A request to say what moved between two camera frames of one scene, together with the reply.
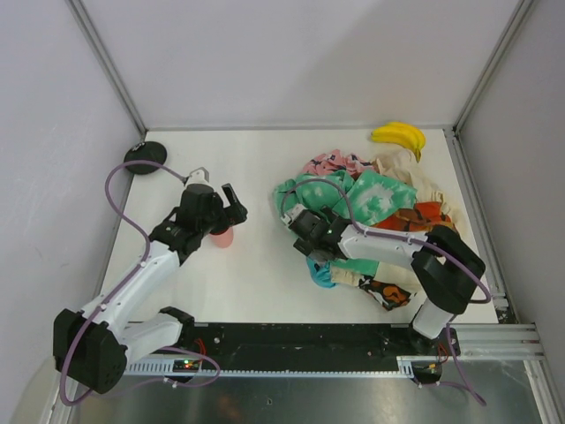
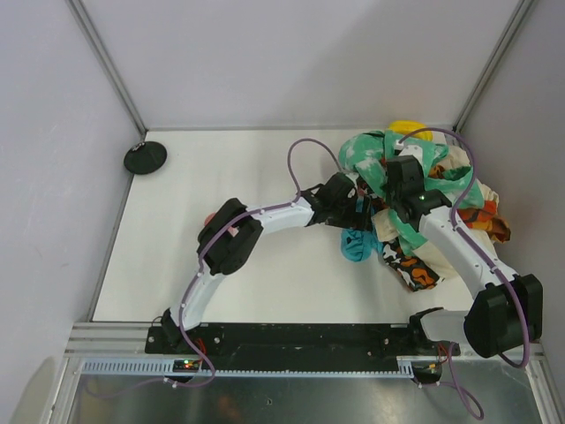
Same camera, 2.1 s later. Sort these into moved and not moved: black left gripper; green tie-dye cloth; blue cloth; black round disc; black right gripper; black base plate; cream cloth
Moved: green tie-dye cloth; cream cloth; black right gripper; black left gripper; blue cloth
Not moved: black round disc; black base plate
